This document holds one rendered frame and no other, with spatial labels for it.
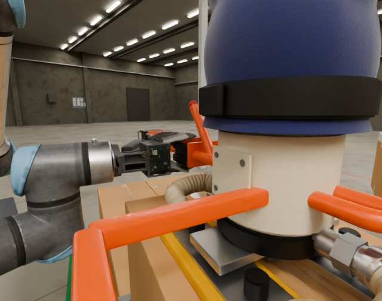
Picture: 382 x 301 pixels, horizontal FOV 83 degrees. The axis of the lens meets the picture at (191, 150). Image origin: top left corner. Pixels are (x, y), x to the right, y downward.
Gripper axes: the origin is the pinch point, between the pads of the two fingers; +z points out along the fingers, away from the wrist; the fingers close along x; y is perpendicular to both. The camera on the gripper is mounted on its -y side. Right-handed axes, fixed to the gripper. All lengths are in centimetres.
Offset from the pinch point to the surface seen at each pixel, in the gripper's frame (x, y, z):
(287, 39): 16.7, 35.1, -7.2
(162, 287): -12.9, 26.2, -17.6
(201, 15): 177, -313, 181
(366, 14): 19.1, 37.8, 0.4
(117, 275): -52, -29, -18
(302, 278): -13.1, 33.6, 0.4
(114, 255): -52, -42, -18
